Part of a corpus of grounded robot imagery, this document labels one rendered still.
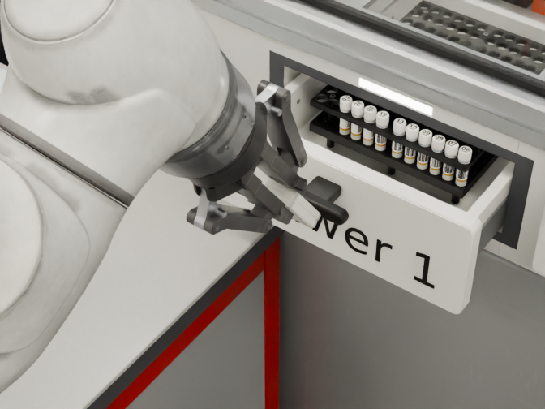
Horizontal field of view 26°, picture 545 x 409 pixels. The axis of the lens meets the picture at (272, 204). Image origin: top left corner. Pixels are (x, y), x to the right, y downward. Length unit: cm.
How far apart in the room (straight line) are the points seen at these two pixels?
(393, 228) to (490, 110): 14
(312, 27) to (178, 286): 29
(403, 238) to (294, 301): 37
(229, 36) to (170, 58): 54
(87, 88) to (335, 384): 87
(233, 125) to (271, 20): 40
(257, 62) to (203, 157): 44
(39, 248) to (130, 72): 11
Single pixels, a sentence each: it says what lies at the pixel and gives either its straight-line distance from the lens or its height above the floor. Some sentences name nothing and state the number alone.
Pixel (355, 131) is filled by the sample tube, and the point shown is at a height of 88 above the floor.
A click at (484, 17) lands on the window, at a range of 106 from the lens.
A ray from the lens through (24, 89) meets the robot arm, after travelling 71.
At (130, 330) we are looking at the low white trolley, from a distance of 115.
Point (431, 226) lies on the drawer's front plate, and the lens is 104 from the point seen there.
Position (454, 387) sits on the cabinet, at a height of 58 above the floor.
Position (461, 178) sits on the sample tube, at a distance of 113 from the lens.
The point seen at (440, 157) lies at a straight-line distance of 112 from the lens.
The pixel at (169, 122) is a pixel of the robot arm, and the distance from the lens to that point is 71.
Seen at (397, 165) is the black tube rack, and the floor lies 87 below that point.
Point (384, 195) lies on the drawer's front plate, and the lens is 104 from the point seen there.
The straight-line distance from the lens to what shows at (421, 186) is 119.
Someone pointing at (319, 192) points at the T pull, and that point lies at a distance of 106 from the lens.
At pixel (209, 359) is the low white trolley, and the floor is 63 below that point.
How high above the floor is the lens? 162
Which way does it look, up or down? 43 degrees down
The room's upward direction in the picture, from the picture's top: straight up
